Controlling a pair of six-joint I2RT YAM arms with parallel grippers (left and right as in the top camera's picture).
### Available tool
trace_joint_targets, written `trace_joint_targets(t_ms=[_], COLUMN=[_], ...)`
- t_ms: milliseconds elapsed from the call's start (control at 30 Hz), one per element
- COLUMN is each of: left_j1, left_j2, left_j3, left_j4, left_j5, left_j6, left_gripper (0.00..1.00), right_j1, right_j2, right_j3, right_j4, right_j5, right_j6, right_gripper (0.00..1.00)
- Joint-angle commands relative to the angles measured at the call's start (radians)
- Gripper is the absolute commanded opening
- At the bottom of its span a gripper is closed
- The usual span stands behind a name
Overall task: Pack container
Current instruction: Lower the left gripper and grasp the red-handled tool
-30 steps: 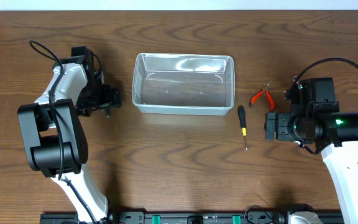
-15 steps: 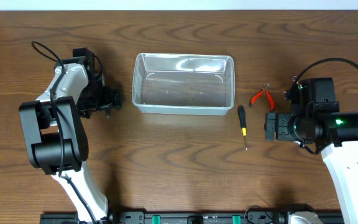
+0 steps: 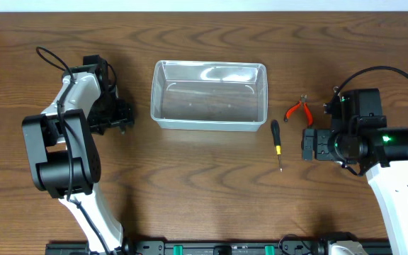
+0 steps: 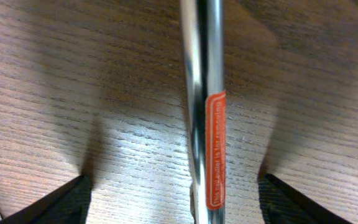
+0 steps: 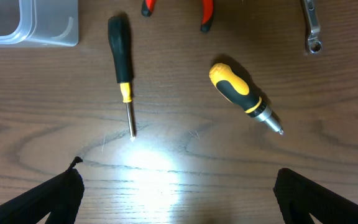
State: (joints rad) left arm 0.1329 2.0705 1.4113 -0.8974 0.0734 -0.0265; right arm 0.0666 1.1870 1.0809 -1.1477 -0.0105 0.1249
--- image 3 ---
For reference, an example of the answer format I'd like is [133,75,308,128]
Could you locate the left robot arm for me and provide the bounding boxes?
[22,55,134,254]

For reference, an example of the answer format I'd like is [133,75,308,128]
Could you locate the small black handled hammer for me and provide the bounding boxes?
[119,120,128,135]

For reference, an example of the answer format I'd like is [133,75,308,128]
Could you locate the slim black yellow screwdriver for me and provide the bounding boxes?
[271,120,283,171]

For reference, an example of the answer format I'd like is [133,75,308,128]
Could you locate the orange handled cutting pliers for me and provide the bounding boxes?
[283,94,314,128]

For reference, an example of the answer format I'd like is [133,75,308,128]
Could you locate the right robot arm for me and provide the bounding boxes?
[302,89,408,254]

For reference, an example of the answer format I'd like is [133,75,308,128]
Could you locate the clear plastic container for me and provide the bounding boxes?
[150,60,268,132]

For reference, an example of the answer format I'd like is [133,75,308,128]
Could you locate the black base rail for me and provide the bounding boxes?
[45,232,392,255]

